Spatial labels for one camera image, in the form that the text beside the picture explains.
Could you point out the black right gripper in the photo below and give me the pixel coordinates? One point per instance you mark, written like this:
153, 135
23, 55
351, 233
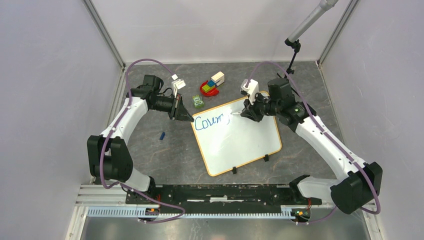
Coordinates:
250, 111

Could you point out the yellow framed whiteboard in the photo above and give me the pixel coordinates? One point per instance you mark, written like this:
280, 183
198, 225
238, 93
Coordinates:
226, 141

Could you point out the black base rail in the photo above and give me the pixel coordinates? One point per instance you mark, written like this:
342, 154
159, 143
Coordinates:
219, 199

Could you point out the green owl toy block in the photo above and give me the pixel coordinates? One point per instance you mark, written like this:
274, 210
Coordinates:
198, 101

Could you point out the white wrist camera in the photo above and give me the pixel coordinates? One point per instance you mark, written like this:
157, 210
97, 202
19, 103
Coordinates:
250, 88
177, 84

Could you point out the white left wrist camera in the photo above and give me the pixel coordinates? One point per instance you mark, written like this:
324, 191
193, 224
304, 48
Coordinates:
177, 84

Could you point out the lime green toy brick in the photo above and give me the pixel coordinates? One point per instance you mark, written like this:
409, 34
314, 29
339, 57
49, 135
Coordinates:
206, 88

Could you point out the blue toy brick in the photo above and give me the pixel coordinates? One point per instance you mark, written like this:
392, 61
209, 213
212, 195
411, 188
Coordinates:
211, 83

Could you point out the red toy boat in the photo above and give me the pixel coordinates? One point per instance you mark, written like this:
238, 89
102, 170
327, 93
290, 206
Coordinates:
212, 93

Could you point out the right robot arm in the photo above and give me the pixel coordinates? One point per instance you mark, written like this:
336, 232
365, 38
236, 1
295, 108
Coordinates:
357, 183

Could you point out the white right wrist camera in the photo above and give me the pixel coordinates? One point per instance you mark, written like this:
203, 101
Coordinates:
250, 88

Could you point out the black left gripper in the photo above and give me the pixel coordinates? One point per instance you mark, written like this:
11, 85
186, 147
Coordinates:
178, 111

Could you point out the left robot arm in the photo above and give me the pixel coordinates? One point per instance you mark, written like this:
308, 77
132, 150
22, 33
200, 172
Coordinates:
108, 155

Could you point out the white toy brick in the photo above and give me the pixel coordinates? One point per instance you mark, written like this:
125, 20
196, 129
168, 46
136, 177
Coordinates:
218, 78

